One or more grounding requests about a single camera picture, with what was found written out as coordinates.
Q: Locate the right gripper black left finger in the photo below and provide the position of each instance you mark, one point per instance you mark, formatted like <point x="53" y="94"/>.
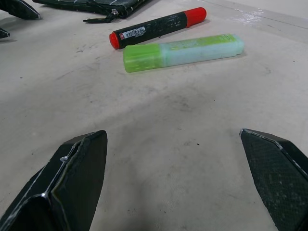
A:
<point x="72" y="187"/>

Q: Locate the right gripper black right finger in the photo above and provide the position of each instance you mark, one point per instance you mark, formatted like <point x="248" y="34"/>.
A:
<point x="276" y="173"/>

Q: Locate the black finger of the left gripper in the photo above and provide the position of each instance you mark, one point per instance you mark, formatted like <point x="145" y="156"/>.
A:
<point x="3" y="33"/>
<point x="19" y="9"/>

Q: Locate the black plaid fabric pencil case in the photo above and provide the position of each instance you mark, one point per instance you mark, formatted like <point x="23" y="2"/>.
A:
<point x="133" y="7"/>

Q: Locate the black marker with red cap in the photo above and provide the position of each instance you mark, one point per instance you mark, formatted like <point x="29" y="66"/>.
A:
<point x="163" y="25"/>

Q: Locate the green highlighter pen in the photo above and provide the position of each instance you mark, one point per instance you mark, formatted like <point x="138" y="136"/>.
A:
<point x="183" y="51"/>

